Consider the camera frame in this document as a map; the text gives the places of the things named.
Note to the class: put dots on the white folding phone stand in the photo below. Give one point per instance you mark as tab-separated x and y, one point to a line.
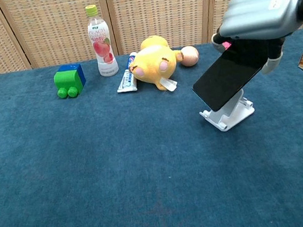
231	113

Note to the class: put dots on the white blue toothpaste tube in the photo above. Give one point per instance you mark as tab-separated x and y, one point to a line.
128	79

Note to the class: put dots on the pink folded cloth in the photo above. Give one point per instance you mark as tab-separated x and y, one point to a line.
226	45

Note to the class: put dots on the peach drink bottle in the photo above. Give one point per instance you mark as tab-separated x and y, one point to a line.
102	47

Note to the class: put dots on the peach coloured ball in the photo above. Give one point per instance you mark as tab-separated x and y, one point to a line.
189	56

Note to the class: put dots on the yellow plush duck toy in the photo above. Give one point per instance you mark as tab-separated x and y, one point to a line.
156	63

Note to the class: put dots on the blue table mat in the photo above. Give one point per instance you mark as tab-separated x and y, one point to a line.
119	164

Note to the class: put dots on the woven bamboo folding screen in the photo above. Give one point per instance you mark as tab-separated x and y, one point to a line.
47	26

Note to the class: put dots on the green and blue block toy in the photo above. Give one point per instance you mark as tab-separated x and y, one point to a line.
69	79

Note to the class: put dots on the black smartphone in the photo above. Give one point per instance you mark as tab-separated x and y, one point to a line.
230	77

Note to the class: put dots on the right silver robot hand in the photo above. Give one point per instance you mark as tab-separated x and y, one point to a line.
263	14

